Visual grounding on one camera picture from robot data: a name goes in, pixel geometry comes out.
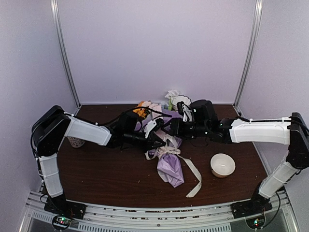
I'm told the beige ribbon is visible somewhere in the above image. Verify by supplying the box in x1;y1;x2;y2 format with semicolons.
145;135;202;198

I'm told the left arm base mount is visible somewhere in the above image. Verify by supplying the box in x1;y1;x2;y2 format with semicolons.
44;202;86;231

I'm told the purple pink wrapping paper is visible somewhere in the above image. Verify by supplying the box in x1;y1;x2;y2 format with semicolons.
135;106;185;188

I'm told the right aluminium frame post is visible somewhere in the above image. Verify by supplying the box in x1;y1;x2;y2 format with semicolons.
233;0;263;111

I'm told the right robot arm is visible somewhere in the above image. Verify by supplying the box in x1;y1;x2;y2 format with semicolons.
169;100;309;214

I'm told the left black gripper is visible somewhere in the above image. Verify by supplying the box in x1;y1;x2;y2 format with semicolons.
125;130;166;154

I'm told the aluminium frame post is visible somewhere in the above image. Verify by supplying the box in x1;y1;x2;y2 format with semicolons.
233;0;263;111
50;0;81;108

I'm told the scalloped white bowl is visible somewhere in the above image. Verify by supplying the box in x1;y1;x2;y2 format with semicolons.
172;95;192;105

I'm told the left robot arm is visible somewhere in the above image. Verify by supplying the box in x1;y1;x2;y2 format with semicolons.
30;105;166;215

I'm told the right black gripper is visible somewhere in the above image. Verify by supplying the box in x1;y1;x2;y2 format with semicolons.
162;117;210;140

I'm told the left aluminium frame post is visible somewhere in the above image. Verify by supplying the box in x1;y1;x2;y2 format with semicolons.
50;0;81;108

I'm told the patterned mug yellow inside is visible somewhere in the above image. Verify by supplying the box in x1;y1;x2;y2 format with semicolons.
67;137;85;148

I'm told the plain white bowl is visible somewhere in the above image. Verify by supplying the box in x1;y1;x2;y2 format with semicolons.
210;153;236;178

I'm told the front aluminium rail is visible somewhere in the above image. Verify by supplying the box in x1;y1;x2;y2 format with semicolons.
24;190;295;232

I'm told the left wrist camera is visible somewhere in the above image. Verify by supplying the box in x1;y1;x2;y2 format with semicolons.
143;118;164;134

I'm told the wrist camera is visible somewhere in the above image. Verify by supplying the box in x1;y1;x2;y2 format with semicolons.
143;118;164;134
177;101;193;122

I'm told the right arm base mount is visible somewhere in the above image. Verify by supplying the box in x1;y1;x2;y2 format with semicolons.
231;200;273;230

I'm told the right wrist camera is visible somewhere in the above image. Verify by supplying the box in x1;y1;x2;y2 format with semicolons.
177;101;193;122

